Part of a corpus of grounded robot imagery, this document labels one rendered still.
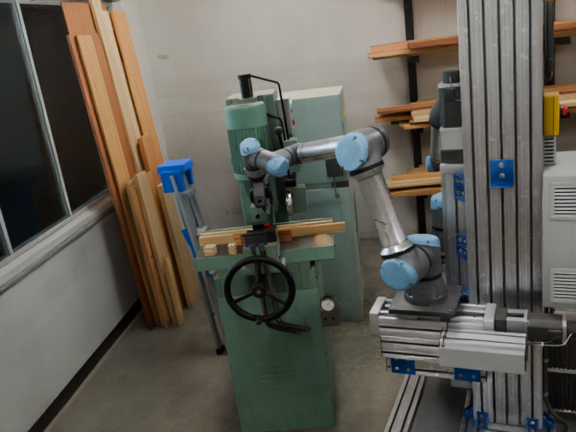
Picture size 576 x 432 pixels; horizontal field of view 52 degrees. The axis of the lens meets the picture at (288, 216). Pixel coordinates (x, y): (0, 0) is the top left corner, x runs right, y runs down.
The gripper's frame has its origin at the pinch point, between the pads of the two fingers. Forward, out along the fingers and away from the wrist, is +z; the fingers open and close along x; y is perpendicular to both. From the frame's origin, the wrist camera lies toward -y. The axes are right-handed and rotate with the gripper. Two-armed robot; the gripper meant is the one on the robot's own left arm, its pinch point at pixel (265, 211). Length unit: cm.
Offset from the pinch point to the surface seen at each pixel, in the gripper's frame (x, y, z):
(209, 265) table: 27.6, -9.2, 19.7
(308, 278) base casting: -13.6, -15.3, 28.7
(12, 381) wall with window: 131, -31, 61
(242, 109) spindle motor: 3.8, 28.9, -30.9
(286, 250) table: -6.3, -8.4, 17.0
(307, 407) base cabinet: -5, -48, 85
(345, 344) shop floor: -26, 10, 132
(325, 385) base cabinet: -14, -42, 75
